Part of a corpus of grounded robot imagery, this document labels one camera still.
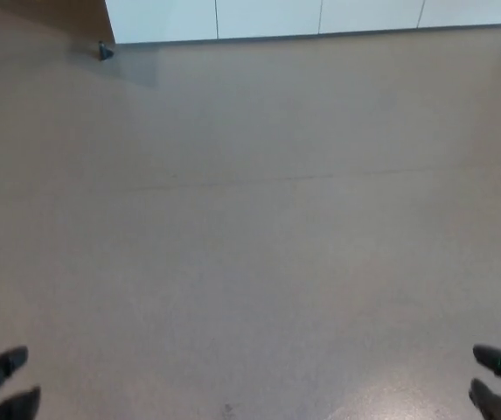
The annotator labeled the white cabinet door 2D04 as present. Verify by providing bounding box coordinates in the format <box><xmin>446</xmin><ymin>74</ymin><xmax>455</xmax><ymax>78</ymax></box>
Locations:
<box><xmin>104</xmin><ymin>0</ymin><xmax>219</xmax><ymax>46</ymax></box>

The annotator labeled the brown wooden side panel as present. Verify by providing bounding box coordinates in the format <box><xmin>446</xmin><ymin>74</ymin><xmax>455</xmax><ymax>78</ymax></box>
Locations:
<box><xmin>0</xmin><ymin>0</ymin><xmax>117</xmax><ymax>46</ymax></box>

